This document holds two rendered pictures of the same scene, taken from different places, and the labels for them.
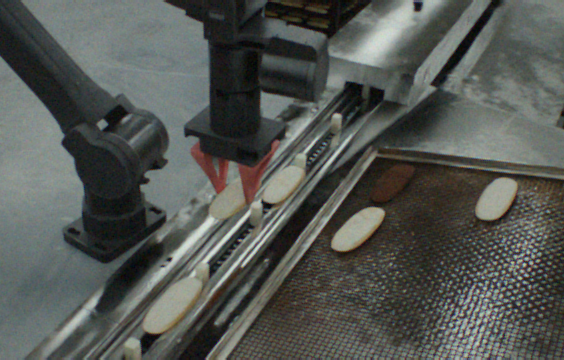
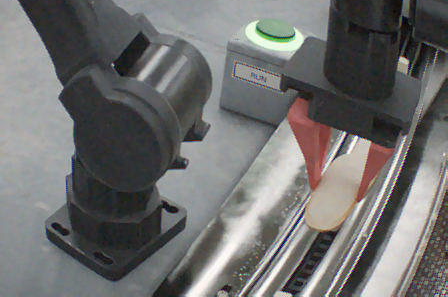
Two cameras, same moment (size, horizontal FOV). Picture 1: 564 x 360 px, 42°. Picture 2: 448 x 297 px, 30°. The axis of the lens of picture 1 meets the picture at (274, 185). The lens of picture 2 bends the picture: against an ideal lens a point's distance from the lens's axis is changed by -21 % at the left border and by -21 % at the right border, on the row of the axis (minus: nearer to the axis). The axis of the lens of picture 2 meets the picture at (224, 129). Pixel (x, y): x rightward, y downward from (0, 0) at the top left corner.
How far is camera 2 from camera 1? 0.28 m
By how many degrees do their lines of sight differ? 6
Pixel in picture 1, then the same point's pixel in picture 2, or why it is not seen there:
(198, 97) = (186, 13)
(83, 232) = (72, 232)
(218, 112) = (349, 56)
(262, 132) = (400, 93)
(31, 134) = not seen: outside the picture
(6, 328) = not seen: outside the picture
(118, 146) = (149, 102)
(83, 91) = (99, 14)
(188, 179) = (201, 151)
